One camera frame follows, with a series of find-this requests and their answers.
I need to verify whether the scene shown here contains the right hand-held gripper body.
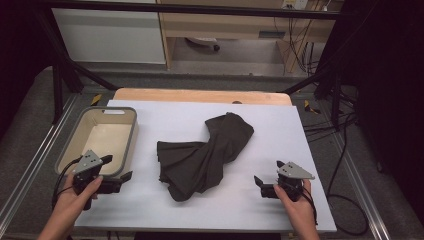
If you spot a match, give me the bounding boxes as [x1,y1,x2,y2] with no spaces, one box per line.
[260,161,315,202]

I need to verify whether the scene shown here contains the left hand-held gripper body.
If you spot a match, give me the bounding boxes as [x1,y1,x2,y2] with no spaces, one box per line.
[72,149,123,196]

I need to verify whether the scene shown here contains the beige bin with grey rim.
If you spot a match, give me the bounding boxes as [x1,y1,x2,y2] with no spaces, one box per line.
[54,106,139,178]

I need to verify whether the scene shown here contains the dark cloth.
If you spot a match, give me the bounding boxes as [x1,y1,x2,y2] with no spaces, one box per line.
[156,112,255,203]

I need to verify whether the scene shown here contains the person's right hand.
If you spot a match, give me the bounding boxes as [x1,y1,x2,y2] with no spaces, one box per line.
[273,180,316,223]

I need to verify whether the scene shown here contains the person's left hand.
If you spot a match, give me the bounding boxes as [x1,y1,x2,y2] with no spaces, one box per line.
[54,173,104,219]

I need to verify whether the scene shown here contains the white table board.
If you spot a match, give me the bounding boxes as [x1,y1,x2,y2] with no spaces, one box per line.
[74,99,338,233]

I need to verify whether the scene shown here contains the black metal stand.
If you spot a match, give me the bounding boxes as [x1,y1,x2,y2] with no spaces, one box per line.
[32,6,120,125]
[282,56,360,132]

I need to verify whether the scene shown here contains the wooden table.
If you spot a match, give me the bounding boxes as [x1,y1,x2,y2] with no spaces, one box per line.
[113,87,294,107]

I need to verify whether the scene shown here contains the white cabinet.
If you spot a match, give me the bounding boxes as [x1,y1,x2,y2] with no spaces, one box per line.
[51,7,167,65]

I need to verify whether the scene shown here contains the dark curtain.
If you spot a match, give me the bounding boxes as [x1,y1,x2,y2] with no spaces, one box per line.
[0,0,56,143]
[316,0,424,218]

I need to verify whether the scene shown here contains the white office chair base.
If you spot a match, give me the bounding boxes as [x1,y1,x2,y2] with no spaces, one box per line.
[184,36,221,52]

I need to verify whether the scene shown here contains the light wooden desk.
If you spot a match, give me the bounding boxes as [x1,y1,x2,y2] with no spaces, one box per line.
[155,0,344,74]

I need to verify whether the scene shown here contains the white power strip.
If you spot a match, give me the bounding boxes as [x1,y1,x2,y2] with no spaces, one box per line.
[282,0,310,11]

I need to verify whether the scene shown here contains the black metal crossbar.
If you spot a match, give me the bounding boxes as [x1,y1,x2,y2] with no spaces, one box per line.
[41,0,346,21]

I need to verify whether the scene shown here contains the left hand-held gripper cable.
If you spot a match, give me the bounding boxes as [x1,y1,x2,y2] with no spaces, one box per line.
[51,155,83,211]

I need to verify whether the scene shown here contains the hand-held gripper cable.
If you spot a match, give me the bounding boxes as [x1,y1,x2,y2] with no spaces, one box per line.
[301,186,320,225]
[51,155,83,211]

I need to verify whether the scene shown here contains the right hand-held gripper cable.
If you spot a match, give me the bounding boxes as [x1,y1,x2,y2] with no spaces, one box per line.
[301,186,320,225]

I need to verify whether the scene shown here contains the long black floor cable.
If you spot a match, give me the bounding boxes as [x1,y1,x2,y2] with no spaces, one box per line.
[325,113,370,237]

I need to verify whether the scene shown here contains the bundle of black floor cables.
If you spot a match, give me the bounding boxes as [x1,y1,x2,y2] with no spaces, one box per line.
[302,111,359,144]

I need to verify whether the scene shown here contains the aluminium floor rail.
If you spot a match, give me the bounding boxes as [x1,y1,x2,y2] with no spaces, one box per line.
[328,131,392,240]
[0,93,80,234]

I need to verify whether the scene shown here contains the hanging cables under desk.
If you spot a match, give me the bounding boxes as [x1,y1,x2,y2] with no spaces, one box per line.
[273,15,322,77]

